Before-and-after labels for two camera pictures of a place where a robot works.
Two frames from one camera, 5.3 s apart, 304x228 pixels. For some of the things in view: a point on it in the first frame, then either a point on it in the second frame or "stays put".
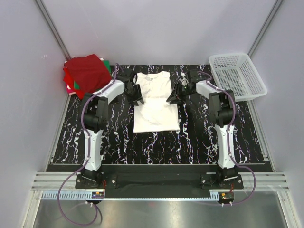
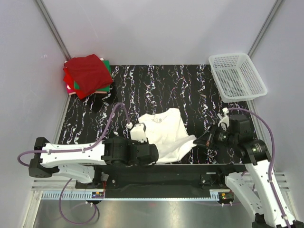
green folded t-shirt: x=107 y=64 stays put
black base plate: x=158 y=181 stays put
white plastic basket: x=236 y=72 stays put
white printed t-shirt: x=156 y=114 → x=166 y=130
